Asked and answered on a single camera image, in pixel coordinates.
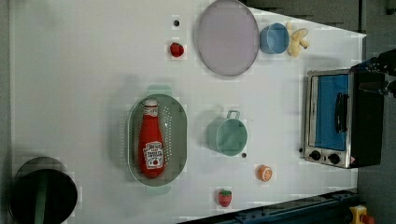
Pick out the red plush ketchup bottle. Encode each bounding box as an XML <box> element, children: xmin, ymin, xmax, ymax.
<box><xmin>138</xmin><ymin>98</ymin><xmax>164</xmax><ymax>178</ymax></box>

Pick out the green oval strainer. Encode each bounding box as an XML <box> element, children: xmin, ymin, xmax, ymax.
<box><xmin>126</xmin><ymin>85</ymin><xmax>188</xmax><ymax>195</ymax></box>

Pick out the small red strawberry toy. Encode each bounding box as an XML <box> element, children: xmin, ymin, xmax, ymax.
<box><xmin>169</xmin><ymin>42</ymin><xmax>184</xmax><ymax>58</ymax></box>

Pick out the large grey round plate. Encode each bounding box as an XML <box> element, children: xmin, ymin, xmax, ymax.
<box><xmin>197</xmin><ymin>0</ymin><xmax>259</xmax><ymax>76</ymax></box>

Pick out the strawberry toy with leaves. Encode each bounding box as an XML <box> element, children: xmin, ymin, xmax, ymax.
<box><xmin>218</xmin><ymin>189</ymin><xmax>232</xmax><ymax>207</ymax></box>

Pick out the orange slice toy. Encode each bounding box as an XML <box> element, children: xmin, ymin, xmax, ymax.
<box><xmin>257</xmin><ymin>165</ymin><xmax>273</xmax><ymax>182</ymax></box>

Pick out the blue cup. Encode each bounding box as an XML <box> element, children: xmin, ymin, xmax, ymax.
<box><xmin>260</xmin><ymin>23</ymin><xmax>290</xmax><ymax>54</ymax></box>

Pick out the yellow plush banana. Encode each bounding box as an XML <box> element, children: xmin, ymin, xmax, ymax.
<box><xmin>286</xmin><ymin>22</ymin><xmax>310</xmax><ymax>58</ymax></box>

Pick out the silver black toaster oven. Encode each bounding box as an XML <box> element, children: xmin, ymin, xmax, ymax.
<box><xmin>303</xmin><ymin>69</ymin><xmax>385</xmax><ymax>169</ymax></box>

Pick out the yellow red clamp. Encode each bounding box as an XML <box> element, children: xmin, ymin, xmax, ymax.
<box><xmin>349</xmin><ymin>205</ymin><xmax>375</xmax><ymax>224</ymax></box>

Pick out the teal mug with handle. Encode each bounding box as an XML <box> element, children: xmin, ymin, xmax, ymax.
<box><xmin>205</xmin><ymin>110</ymin><xmax>248</xmax><ymax>157</ymax></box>

